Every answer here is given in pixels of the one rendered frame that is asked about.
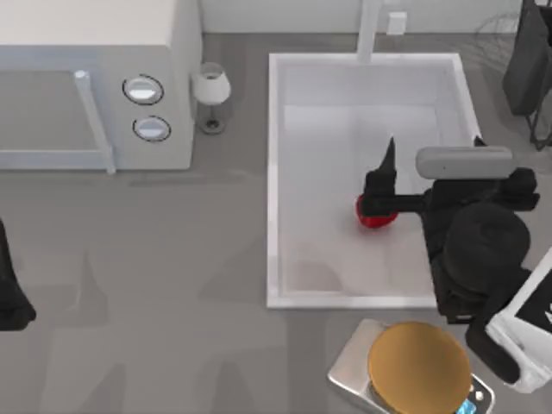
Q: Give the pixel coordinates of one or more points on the pale grey rounded box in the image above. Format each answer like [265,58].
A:
[463,162]

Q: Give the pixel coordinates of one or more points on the red apple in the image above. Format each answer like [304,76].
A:
[376,221]

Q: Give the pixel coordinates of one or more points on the white sink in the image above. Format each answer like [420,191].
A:
[319,172]

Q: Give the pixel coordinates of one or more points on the black stand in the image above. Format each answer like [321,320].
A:
[524,69]

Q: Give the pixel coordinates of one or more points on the tall white tap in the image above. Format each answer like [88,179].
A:
[368,30]

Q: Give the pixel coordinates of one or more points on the grey scale with golden plate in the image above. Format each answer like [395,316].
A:
[414,366]

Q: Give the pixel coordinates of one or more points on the clear wine glass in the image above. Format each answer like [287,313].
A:
[211,86]

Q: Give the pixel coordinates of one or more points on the pale microwave oven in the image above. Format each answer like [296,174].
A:
[181,86]

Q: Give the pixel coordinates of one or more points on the round microwave knob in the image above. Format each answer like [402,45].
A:
[151,129]
[142,89]

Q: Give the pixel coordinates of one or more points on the microwave oven door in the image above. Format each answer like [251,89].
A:
[39,108]

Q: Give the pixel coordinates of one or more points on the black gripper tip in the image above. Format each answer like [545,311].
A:
[10,297]

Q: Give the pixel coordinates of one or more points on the white wall socket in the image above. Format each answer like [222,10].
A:
[397,23]

